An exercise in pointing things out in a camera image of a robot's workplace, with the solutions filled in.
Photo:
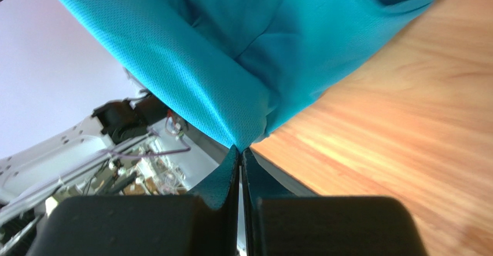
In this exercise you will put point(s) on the blue t shirt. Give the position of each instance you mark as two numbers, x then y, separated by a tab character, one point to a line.
239	69

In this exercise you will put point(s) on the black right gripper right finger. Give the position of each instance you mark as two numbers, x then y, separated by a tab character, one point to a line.
278	222

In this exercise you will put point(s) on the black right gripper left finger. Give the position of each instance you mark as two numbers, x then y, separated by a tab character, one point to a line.
203	221

